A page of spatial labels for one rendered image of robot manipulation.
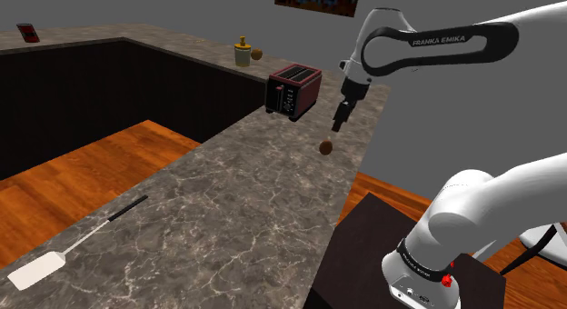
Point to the brown potato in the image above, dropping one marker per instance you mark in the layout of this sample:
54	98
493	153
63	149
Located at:
326	147

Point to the dark patterned wall picture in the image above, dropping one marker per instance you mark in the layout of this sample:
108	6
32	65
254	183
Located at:
316	0

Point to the red and black toaster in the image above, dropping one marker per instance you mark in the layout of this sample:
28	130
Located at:
305	93

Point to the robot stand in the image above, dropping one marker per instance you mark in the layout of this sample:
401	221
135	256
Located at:
363	250

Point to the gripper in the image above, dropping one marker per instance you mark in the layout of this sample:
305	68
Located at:
355	90

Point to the red and black box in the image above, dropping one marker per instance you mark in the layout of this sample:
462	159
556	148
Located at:
28	33

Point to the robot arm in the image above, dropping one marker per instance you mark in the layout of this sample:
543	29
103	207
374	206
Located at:
478	210

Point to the yellow soap dispenser bottle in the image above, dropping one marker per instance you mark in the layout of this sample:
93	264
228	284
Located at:
242	55

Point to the small brown round fruit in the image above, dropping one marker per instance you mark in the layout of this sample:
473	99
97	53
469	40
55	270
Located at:
256	54

